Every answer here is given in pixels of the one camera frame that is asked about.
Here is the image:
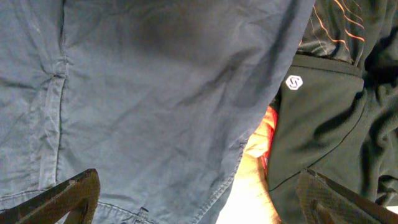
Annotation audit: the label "dark blue denim shorts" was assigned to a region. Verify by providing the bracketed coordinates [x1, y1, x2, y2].
[1, 0, 314, 223]

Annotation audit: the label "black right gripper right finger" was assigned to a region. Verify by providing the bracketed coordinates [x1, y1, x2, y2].
[297, 169, 397, 224]

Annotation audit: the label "black patterned garment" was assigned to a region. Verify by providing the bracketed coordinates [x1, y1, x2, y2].
[297, 0, 397, 83]

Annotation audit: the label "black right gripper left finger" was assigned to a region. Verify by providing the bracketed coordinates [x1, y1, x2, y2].
[1, 169, 101, 224]

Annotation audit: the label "black garment with white logo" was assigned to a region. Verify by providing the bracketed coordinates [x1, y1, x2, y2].
[267, 54, 398, 224]

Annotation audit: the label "red orange garment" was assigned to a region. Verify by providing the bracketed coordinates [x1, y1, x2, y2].
[244, 106, 278, 173]

